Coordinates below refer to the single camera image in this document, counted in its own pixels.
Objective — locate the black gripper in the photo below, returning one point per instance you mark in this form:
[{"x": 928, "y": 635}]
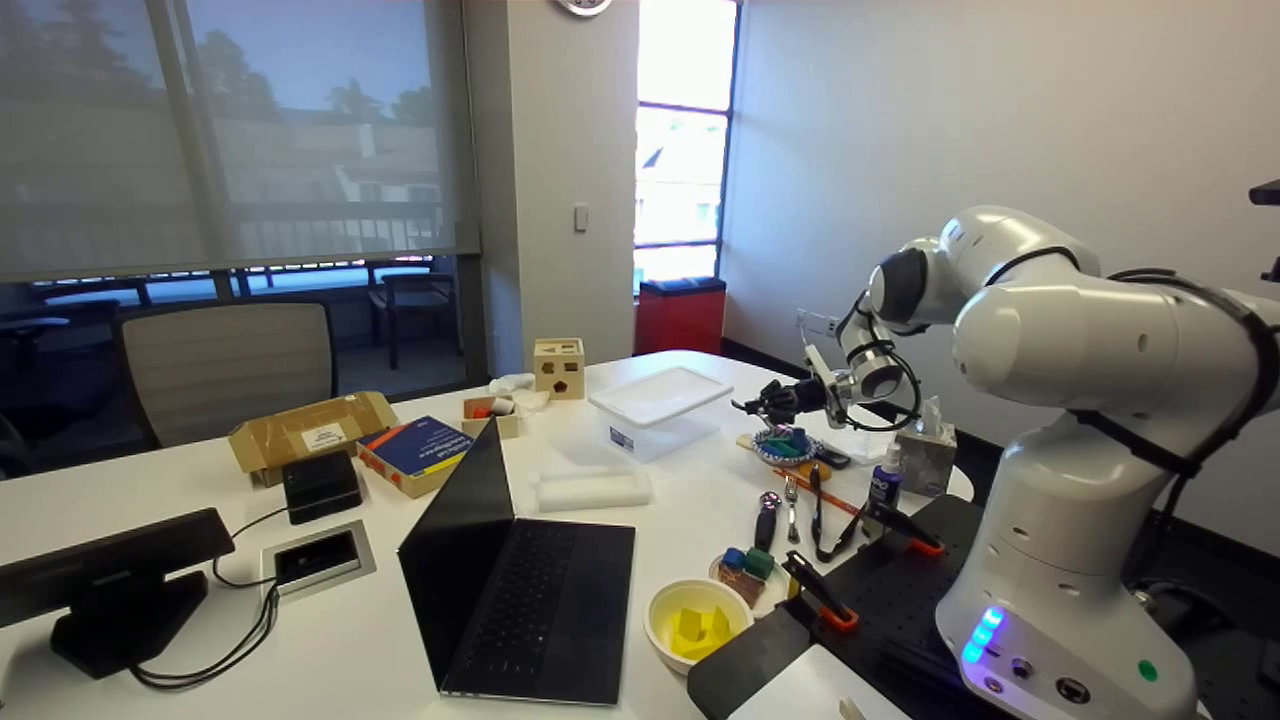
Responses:
[{"x": 837, "y": 383}]

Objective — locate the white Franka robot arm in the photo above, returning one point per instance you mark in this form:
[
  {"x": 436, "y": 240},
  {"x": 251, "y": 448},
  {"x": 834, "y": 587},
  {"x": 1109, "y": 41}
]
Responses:
[{"x": 1094, "y": 347}]

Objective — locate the blue patterned bowl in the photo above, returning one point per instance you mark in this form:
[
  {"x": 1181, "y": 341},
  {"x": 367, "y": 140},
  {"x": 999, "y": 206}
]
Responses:
[{"x": 786, "y": 458}]

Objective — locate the yellow toy blocks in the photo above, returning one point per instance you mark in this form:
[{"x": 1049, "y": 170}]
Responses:
[{"x": 699, "y": 628}]

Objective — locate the black remote control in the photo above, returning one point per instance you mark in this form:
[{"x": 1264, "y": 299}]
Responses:
[{"x": 834, "y": 458}]

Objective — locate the white plastic bin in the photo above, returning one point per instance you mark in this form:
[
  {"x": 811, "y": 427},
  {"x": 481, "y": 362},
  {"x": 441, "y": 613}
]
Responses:
[{"x": 662, "y": 403}]

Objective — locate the red bin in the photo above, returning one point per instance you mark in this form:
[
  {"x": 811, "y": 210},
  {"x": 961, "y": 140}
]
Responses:
[{"x": 680, "y": 322}]

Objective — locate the black tongs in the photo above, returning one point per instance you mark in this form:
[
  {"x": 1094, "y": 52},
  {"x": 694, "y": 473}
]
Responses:
[{"x": 844, "y": 530}]

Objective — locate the grey tissue box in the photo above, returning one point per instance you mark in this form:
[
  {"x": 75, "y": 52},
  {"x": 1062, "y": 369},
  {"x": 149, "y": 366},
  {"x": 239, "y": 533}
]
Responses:
[{"x": 925, "y": 460}]

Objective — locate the green toy block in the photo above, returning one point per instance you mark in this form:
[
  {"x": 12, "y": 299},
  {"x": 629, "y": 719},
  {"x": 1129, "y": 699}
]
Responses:
[{"x": 756, "y": 565}]

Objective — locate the blue toy block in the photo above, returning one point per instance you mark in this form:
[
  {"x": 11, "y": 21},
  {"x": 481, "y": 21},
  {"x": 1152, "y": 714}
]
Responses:
[{"x": 730, "y": 556}]

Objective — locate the orange-tipped black clamp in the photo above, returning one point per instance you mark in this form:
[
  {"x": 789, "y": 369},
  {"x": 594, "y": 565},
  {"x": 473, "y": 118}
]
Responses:
[
  {"x": 820, "y": 592},
  {"x": 918, "y": 533}
]

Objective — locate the red-brown toy block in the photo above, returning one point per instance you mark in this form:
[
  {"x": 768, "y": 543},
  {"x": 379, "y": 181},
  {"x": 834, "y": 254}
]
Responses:
[{"x": 738, "y": 587}]

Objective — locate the wooden shape sorter cube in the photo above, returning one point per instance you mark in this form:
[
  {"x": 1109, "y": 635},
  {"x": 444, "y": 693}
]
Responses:
[{"x": 559, "y": 369}]

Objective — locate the black mounting board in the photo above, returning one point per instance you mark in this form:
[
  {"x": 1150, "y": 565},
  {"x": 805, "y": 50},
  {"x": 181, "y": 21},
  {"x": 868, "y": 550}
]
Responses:
[{"x": 893, "y": 600}]

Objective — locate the white paper sheet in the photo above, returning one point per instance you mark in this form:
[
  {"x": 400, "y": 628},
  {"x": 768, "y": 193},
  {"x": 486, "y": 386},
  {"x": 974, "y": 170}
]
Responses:
[{"x": 814, "y": 684}]

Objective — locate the black open laptop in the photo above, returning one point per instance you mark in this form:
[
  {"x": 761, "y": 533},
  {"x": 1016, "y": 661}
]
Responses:
[{"x": 523, "y": 613}]

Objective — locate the blue and yellow book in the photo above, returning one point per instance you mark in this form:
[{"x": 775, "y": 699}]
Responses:
[{"x": 419, "y": 452}]

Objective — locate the small black box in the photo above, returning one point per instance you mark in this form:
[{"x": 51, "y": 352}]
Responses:
[{"x": 321, "y": 485}]

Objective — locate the flat cardboard box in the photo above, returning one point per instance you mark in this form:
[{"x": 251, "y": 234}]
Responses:
[{"x": 310, "y": 433}]

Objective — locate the table outlet panel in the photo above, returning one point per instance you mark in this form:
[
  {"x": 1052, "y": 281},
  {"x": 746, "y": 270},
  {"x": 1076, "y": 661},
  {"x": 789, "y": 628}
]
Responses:
[{"x": 321, "y": 553}]

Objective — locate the grey roller blind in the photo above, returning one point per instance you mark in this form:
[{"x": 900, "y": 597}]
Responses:
[{"x": 295, "y": 134}]

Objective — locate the grey office chair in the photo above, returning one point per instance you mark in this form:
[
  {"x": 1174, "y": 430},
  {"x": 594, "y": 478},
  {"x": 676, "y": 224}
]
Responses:
[{"x": 226, "y": 373}]

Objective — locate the black video bar device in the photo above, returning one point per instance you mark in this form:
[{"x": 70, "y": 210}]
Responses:
[{"x": 122, "y": 587}]

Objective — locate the white light switch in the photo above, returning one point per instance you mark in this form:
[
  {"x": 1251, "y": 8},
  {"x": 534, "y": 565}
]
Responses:
[{"x": 580, "y": 216}]

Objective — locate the wall clock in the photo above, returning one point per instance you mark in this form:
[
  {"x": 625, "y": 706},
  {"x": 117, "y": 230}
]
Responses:
[{"x": 587, "y": 7}]

